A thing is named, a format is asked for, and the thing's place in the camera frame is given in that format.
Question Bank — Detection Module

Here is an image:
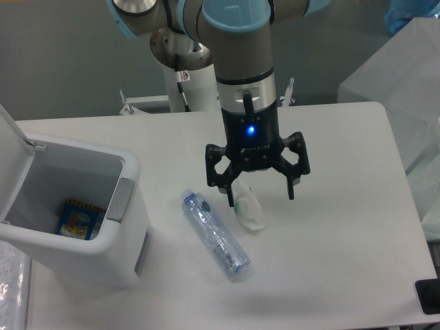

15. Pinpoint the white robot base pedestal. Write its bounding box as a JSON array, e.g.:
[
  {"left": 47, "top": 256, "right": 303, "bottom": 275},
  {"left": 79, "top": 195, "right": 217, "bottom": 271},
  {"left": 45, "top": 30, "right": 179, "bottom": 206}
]
[{"left": 149, "top": 28, "right": 221, "bottom": 113}]

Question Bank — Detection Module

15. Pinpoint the blue water jug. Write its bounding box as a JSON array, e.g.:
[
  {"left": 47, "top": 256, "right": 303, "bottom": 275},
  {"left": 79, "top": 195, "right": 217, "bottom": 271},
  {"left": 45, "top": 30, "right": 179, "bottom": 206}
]
[{"left": 384, "top": 0, "right": 439, "bottom": 35}]

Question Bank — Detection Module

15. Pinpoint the colourful snack packet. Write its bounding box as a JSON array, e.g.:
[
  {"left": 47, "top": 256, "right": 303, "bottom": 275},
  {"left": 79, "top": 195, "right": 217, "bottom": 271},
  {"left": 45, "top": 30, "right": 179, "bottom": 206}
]
[{"left": 55, "top": 199, "right": 107, "bottom": 241}]

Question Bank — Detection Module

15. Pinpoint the metal table clamp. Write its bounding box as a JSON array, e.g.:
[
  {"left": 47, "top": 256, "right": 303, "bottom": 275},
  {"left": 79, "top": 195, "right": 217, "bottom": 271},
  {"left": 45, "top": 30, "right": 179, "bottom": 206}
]
[
  {"left": 279, "top": 77, "right": 296, "bottom": 107},
  {"left": 119, "top": 89, "right": 135, "bottom": 116}
]

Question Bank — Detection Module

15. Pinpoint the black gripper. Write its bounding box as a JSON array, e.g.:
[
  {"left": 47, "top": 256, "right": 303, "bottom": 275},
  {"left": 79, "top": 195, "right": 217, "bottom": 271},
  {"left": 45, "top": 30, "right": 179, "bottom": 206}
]
[{"left": 205, "top": 103, "right": 311, "bottom": 208}]

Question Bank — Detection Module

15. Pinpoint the clear plastic sheet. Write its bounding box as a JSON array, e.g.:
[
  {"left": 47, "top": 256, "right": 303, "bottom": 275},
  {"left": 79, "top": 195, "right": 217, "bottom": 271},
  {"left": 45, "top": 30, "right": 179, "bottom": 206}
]
[{"left": 1, "top": 241, "right": 32, "bottom": 329}]

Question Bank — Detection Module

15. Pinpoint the white trash can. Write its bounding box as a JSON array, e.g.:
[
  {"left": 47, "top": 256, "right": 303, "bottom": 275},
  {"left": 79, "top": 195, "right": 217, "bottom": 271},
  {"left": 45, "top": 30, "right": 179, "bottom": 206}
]
[{"left": 1, "top": 111, "right": 151, "bottom": 287}]

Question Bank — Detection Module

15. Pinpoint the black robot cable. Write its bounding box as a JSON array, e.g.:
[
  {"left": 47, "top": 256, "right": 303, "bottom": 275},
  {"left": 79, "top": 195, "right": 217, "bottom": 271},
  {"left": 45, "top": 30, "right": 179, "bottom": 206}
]
[{"left": 173, "top": 54, "right": 192, "bottom": 113}]

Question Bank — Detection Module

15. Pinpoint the clear plastic water bottle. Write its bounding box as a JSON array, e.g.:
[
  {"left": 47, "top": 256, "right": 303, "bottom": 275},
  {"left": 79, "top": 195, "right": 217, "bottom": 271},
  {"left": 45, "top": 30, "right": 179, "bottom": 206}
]
[{"left": 181, "top": 189, "right": 251, "bottom": 283}]

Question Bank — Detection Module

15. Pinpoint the right metal table clamp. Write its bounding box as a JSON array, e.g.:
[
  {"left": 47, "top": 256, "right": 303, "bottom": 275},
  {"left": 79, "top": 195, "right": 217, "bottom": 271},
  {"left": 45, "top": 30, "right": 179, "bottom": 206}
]
[{"left": 279, "top": 77, "right": 296, "bottom": 107}]

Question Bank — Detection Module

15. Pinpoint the black device at table edge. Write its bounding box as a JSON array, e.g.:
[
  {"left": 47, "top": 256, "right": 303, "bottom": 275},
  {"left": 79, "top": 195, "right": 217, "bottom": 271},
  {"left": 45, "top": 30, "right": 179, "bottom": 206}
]
[{"left": 415, "top": 278, "right": 439, "bottom": 315}]

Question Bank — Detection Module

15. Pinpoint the left metal table clamp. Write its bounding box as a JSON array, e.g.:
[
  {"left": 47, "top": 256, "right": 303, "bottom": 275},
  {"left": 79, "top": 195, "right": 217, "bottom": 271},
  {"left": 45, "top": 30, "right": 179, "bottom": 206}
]
[{"left": 119, "top": 89, "right": 135, "bottom": 116}]

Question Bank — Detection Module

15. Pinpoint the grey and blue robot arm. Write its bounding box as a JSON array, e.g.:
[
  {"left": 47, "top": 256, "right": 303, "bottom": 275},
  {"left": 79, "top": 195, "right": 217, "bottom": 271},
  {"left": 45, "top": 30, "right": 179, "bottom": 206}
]
[{"left": 107, "top": 1, "right": 327, "bottom": 197}]

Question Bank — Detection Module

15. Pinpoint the crumpled white paper wrapper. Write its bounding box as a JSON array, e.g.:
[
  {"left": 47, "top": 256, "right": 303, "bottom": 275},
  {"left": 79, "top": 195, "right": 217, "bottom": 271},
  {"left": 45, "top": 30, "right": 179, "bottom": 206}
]
[{"left": 232, "top": 179, "right": 267, "bottom": 233}]

